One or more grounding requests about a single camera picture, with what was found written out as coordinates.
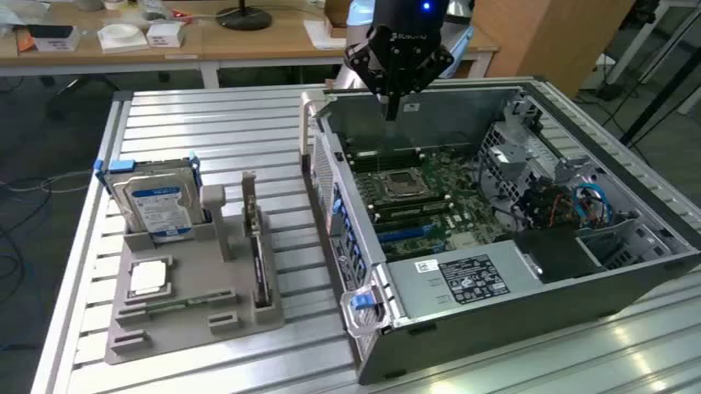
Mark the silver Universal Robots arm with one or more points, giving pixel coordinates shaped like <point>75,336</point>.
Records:
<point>461,28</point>

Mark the wooden desk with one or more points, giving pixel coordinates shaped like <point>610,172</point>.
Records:
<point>246,45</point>

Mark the blue case latch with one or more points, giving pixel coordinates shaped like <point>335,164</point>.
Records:
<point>361,304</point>

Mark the metal CPU socket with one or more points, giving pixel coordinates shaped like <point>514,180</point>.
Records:
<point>399,182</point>

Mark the green Dell motherboard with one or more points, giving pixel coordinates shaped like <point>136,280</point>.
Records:
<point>465,205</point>

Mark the installed RAM stick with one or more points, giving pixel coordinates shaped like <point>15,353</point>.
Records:
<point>410,203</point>
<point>415,211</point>

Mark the grey power supply unit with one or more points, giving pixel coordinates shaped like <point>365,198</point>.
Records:
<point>465,279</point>

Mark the black tripod stand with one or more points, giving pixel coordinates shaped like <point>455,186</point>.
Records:
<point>657,90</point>

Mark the brown wooden cabinet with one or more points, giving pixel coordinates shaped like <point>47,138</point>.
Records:
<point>547,37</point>

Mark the Nvidia graphics card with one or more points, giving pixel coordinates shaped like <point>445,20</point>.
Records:
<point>256,230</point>

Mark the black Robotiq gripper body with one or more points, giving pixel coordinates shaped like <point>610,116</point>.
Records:
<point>407,24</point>

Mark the silver CPU chip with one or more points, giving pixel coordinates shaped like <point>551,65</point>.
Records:
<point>147,279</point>

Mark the white box with black lid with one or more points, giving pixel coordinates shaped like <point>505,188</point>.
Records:
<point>55,39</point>

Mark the hard disk in blue caddy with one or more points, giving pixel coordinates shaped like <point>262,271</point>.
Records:
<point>156,201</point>

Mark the small white cardboard box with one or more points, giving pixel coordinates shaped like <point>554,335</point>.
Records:
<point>164,35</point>

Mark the blue expansion slot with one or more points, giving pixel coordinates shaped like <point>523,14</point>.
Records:
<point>407,233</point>

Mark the open black PC case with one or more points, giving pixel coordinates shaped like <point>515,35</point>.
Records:
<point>493,328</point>

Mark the grey plastic parts rack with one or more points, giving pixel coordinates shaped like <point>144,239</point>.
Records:
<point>203,287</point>

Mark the green loose RAM stick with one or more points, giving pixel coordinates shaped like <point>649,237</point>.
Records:
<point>180,304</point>

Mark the perforated metal disk bay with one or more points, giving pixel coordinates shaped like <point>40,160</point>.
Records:
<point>507,160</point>

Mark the white paper sheets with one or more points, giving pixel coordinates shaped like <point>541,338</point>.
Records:
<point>323,35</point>

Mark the black round lamp base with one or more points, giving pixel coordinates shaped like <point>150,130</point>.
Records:
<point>243,18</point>

